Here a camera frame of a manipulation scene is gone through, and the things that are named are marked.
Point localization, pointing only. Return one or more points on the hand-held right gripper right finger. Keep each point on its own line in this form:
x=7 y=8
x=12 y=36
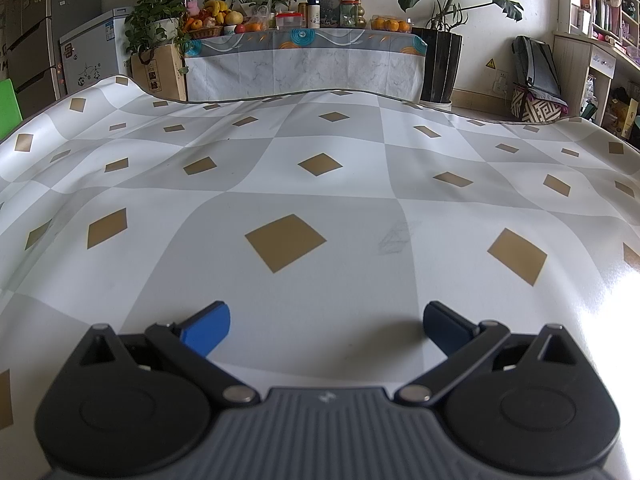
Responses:
x=442 y=327

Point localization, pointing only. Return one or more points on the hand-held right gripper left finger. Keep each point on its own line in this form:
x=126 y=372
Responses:
x=207 y=330

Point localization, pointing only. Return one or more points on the grey white checkered tablecloth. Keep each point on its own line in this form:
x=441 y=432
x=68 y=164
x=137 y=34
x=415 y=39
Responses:
x=320 y=200

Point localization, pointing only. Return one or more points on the woven patterned bag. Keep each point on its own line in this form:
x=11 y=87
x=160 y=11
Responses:
x=537 y=107

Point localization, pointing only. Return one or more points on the cardboard box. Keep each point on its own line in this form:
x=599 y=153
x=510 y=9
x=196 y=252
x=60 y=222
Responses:
x=157 y=72

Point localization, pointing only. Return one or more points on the grey backpack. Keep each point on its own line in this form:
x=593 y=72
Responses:
x=537 y=67

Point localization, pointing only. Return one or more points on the cloth-covered side table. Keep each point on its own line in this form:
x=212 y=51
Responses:
x=305 y=62

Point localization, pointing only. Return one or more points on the green plastic chair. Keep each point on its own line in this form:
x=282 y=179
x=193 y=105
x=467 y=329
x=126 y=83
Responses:
x=10 y=107

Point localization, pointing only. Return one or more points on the white refrigerator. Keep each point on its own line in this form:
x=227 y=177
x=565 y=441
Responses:
x=92 y=52

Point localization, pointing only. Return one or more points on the pile of oranges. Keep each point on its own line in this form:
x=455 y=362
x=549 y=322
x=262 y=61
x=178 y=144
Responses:
x=390 y=23

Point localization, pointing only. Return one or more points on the white shelf unit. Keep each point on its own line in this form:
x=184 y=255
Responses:
x=597 y=60

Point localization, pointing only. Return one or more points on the wicker fruit basket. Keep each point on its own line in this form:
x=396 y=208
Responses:
x=210 y=20

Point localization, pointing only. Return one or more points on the red-lid plastic container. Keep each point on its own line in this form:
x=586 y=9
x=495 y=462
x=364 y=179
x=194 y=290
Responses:
x=290 y=20

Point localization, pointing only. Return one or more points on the green leafy potted plant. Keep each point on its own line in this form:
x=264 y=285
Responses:
x=160 y=5

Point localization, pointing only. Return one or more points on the grey tall refrigerator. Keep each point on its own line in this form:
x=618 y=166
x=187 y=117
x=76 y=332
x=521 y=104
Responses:
x=47 y=30

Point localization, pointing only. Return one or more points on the white wall socket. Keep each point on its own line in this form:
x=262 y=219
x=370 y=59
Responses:
x=500 y=82

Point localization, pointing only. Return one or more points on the yellow triangle wall sticker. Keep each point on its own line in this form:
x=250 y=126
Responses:
x=491 y=63

